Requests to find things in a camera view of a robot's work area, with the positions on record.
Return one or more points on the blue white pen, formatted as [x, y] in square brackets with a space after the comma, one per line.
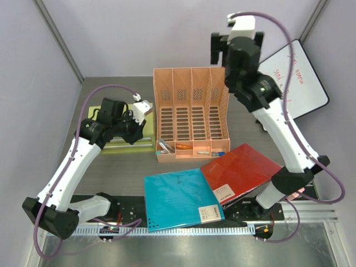
[170, 148]

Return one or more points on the orange highlighter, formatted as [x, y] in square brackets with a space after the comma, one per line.
[184, 147]

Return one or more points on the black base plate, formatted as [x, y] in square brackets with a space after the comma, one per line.
[239, 211]

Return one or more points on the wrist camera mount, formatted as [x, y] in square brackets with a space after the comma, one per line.
[140, 109]
[241, 26]

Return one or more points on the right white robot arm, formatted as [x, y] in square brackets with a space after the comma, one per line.
[262, 97]

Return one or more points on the teal A4 folder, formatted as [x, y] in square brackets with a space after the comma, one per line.
[180, 199]

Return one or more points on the orange plastic file organizer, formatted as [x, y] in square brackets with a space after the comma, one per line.
[191, 108]

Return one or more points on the red A4 folder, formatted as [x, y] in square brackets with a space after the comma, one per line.
[237, 173]

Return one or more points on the white marker pen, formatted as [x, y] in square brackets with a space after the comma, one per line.
[164, 147]

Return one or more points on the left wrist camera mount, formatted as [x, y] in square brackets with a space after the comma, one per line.
[140, 109]

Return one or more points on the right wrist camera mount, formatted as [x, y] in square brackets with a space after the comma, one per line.
[241, 26]

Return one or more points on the blue and grey marker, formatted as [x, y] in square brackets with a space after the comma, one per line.
[217, 153]

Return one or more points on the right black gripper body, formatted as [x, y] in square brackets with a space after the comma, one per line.
[218, 44]

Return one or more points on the pink cube block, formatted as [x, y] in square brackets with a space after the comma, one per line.
[295, 194]

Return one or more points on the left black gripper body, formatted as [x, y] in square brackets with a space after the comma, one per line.
[130, 129]

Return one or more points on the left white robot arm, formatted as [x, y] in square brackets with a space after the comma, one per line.
[52, 210]

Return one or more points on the green metal drawer cabinet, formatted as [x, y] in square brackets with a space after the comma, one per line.
[115, 125]

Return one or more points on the small whiteboard with writing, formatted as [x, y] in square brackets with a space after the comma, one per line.
[306, 92]

